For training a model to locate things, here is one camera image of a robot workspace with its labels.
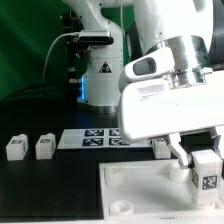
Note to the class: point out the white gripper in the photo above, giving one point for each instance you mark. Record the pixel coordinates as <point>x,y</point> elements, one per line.
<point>149,109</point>

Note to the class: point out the white square tabletop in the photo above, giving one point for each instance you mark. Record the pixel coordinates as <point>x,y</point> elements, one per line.
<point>143,193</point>

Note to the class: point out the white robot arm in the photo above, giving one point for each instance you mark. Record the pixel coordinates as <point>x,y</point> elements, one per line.
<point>171,89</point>

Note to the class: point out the white marker sheet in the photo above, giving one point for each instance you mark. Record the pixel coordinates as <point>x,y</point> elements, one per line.
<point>95,138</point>

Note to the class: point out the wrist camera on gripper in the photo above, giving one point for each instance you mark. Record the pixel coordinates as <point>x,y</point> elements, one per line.
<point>148,67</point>

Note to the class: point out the grey camera on stand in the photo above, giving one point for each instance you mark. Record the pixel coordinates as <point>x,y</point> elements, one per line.
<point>102,37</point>

